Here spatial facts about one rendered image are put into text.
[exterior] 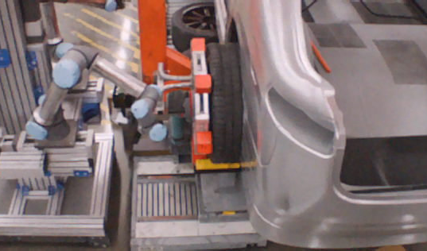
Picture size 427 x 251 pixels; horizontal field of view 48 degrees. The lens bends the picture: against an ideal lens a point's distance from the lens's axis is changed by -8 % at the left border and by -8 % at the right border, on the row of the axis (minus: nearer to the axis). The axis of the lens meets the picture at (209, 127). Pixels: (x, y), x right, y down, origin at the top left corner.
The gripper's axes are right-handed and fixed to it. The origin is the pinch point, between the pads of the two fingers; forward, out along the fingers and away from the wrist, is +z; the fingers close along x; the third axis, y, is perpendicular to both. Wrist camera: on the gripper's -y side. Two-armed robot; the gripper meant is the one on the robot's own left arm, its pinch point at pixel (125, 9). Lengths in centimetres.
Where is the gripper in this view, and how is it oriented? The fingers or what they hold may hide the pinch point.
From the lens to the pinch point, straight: 343.9
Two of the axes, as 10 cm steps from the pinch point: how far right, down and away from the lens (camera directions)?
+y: 1.9, 8.8, -4.3
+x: 9.3, -3.0, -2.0
